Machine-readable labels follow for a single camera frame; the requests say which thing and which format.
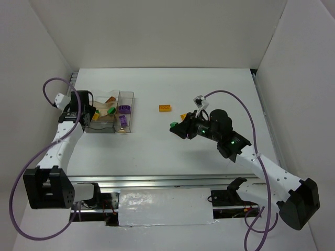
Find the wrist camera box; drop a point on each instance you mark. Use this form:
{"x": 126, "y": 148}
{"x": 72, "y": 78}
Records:
{"x": 201, "y": 103}
{"x": 61, "y": 101}

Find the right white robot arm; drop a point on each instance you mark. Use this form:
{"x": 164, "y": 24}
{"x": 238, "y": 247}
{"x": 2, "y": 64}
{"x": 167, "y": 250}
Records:
{"x": 296, "y": 200}

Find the clear wavy container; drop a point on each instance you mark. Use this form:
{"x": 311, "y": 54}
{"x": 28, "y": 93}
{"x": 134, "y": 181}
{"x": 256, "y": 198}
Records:
{"x": 101, "y": 96}

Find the clear tall narrow container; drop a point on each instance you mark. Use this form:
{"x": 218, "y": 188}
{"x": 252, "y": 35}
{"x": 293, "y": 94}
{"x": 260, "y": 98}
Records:
{"x": 125, "y": 98}

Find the purple lego brick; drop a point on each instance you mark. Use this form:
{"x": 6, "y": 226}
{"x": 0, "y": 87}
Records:
{"x": 123, "y": 121}

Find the purple round lego piece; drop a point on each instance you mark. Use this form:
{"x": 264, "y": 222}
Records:
{"x": 124, "y": 109}

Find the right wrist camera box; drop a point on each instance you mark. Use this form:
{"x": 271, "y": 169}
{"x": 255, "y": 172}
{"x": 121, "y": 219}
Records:
{"x": 201, "y": 103}

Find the small green lego brick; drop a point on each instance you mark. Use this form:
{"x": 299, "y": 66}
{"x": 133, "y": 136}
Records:
{"x": 173, "y": 124}

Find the orange lego brick right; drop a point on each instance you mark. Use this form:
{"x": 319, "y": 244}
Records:
{"x": 183, "y": 116}

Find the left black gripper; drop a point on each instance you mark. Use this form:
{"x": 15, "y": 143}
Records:
{"x": 87, "y": 118}

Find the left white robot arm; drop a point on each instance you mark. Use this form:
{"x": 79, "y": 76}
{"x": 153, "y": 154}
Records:
{"x": 47, "y": 185}

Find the brown lego brick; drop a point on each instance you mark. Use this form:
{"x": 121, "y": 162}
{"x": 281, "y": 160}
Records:
{"x": 110, "y": 99}

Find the orange lego brick far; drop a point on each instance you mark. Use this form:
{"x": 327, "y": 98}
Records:
{"x": 165, "y": 108}

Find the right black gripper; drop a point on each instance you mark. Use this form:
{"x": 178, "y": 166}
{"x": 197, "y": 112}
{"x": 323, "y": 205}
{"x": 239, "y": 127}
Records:
{"x": 189, "y": 126}

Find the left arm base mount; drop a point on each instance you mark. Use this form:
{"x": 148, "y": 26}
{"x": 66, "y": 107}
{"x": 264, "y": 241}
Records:
{"x": 103, "y": 207}

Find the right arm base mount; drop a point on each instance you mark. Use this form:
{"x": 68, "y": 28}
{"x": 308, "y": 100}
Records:
{"x": 227, "y": 204}

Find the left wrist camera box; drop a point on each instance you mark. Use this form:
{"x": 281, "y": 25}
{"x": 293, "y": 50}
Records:
{"x": 61, "y": 101}

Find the orange lego brick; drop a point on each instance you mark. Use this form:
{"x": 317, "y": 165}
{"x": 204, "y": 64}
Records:
{"x": 183, "y": 116}
{"x": 165, "y": 108}

